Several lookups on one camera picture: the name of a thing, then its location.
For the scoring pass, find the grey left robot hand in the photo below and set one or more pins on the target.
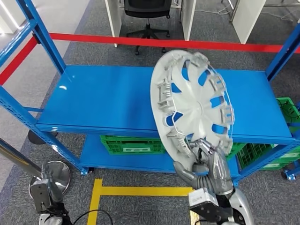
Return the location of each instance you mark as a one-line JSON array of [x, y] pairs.
[[59, 194]]

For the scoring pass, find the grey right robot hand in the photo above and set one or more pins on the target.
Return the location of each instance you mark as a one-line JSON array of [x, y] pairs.
[[220, 174]]

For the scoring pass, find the silver plastic wheel hubcap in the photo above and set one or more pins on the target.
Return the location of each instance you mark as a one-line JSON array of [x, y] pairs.
[[194, 111]]

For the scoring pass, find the blue steel shelf rack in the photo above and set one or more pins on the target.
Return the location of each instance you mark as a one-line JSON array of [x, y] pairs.
[[105, 99], [290, 175]]

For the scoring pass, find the green plastic crate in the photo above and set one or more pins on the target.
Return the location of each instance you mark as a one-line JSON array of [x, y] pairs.
[[131, 139], [240, 146], [281, 161], [136, 150], [234, 154], [287, 108]]

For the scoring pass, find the black round stanchion base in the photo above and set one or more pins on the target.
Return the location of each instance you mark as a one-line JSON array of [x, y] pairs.
[[42, 138]]

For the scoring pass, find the chrome barrier stanchion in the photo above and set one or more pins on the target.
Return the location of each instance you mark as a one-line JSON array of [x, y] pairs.
[[13, 155]]

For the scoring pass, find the yellow tape square outline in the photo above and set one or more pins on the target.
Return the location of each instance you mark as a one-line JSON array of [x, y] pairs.
[[140, 191]]

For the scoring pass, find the red barrier belt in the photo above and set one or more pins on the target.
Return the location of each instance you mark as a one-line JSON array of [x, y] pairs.
[[16, 62], [140, 41]]

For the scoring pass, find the white desk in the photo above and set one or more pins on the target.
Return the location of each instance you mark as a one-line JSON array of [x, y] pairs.
[[246, 18], [113, 18]]

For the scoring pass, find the black office chair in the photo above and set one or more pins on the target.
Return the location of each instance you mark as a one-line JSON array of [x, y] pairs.
[[148, 9]]

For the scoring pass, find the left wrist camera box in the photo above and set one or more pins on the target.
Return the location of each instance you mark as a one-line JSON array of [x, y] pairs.
[[43, 195]]

